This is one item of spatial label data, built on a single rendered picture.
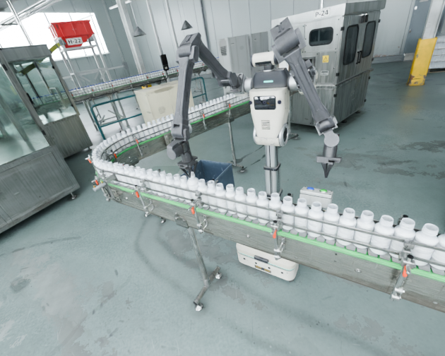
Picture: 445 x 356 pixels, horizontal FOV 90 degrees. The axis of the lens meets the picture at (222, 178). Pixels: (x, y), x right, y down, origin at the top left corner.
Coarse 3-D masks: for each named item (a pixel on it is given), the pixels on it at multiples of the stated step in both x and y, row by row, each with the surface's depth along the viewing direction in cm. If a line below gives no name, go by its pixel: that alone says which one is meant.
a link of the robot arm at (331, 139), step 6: (336, 120) 96; (336, 126) 96; (318, 132) 100; (324, 132) 92; (330, 132) 90; (324, 138) 92; (330, 138) 91; (336, 138) 90; (330, 144) 91; (336, 144) 90
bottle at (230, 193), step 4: (228, 184) 113; (232, 184) 113; (228, 188) 111; (232, 188) 111; (228, 192) 112; (232, 192) 112; (228, 196) 112; (232, 196) 112; (228, 204) 116; (232, 204) 114; (232, 208) 116; (236, 208) 117; (232, 212) 117
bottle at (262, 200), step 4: (260, 192) 104; (264, 192) 104; (260, 196) 102; (264, 196) 102; (260, 200) 103; (264, 200) 103; (268, 200) 105; (256, 204) 107; (260, 204) 103; (264, 204) 103; (268, 204) 104; (260, 208) 104; (260, 212) 106; (264, 212) 105; (268, 212) 106; (260, 216) 107; (264, 216) 106; (268, 216) 107; (260, 220) 109; (264, 220) 107
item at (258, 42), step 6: (252, 36) 639; (258, 36) 653; (264, 36) 669; (252, 42) 647; (258, 42) 661; (264, 42) 677; (252, 48) 653; (258, 48) 667; (264, 48) 684; (258, 66) 690; (252, 72) 686
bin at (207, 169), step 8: (200, 160) 193; (208, 160) 189; (192, 168) 185; (200, 168) 194; (208, 168) 194; (216, 168) 189; (224, 168) 185; (200, 176) 196; (208, 176) 199; (216, 176) 194; (224, 176) 171; (232, 176) 184; (224, 184) 174
